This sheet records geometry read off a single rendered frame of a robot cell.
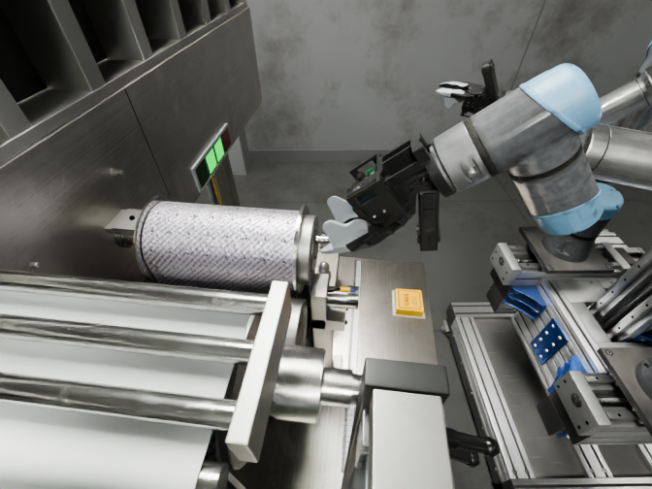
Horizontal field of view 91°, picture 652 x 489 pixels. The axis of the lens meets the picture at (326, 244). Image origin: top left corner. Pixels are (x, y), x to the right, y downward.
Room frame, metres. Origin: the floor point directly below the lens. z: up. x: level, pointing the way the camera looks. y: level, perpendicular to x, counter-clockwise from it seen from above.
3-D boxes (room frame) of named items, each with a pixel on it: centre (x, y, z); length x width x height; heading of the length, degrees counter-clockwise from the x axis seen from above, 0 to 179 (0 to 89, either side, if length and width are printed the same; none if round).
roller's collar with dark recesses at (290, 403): (0.12, 0.03, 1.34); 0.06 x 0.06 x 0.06; 84
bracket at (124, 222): (0.40, 0.32, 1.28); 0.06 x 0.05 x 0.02; 84
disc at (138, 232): (0.40, 0.28, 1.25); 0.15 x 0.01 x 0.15; 174
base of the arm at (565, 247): (0.81, -0.85, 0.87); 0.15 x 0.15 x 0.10
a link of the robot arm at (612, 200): (0.81, -0.85, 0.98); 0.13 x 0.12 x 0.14; 155
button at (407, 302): (0.50, -0.22, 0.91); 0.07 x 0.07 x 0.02; 84
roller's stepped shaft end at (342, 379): (0.11, -0.03, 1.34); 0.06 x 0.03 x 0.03; 84
